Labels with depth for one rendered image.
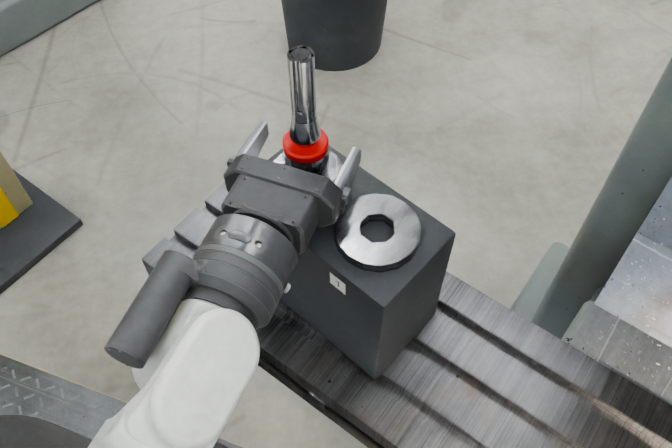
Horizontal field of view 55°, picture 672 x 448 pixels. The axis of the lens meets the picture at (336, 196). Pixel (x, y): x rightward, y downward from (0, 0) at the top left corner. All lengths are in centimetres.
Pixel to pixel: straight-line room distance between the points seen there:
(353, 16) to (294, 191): 181
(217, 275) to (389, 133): 183
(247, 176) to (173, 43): 215
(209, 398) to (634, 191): 69
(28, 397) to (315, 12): 154
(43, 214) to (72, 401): 91
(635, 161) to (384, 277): 45
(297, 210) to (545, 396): 39
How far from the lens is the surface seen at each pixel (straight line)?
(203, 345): 52
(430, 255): 67
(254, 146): 69
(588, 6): 307
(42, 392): 153
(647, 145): 95
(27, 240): 223
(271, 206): 61
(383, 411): 79
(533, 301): 179
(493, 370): 83
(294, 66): 58
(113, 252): 214
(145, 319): 54
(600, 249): 112
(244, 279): 56
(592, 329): 96
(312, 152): 65
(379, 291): 64
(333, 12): 237
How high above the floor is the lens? 172
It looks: 53 degrees down
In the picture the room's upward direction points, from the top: straight up
